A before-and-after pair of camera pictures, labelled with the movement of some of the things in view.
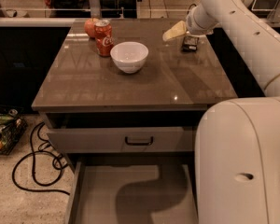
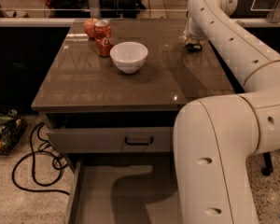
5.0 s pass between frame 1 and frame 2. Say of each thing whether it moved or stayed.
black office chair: stayed
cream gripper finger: moved
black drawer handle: stayed
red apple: stayed
